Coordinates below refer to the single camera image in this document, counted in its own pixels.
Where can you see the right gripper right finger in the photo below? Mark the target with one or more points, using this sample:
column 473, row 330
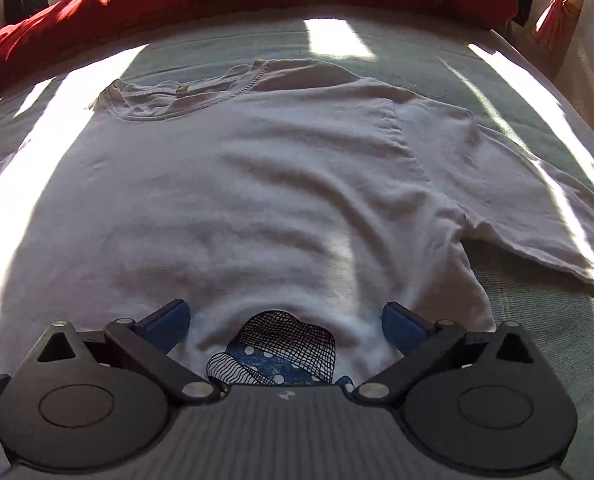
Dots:
column 423, row 347

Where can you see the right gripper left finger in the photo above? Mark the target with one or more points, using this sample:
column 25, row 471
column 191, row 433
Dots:
column 144, row 346

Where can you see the white printed t-shirt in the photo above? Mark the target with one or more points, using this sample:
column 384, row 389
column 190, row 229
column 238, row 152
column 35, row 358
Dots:
column 286, row 202

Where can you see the green plaid bed blanket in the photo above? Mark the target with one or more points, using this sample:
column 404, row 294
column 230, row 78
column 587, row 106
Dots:
column 466, row 67

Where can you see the orange curtain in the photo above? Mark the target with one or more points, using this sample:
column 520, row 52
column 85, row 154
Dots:
column 554, row 31

